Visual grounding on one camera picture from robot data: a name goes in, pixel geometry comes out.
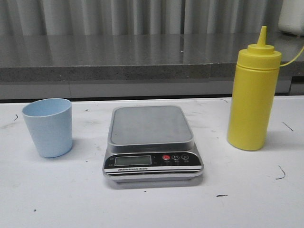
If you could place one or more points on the light blue plastic cup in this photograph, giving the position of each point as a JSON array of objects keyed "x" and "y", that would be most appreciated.
[{"x": 49, "y": 122}]

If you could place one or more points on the yellow squeeze bottle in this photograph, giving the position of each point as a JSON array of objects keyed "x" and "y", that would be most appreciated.
[{"x": 254, "y": 87}]

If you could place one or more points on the silver digital kitchen scale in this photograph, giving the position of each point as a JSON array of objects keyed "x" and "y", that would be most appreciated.
[{"x": 151, "y": 143}]

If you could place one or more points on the grey stone countertop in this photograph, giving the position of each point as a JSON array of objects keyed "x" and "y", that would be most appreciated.
[{"x": 84, "y": 58}]

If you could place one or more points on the white appliance on countertop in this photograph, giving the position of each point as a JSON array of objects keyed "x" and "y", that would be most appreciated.
[{"x": 291, "y": 19}]

